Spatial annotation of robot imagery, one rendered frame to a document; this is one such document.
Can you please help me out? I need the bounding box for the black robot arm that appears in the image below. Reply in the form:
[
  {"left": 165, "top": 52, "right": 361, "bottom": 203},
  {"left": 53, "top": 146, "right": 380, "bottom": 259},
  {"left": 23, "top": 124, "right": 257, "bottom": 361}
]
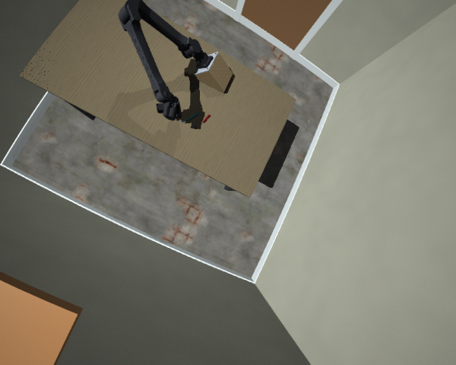
[{"left": 119, "top": 0, "right": 214, "bottom": 121}]

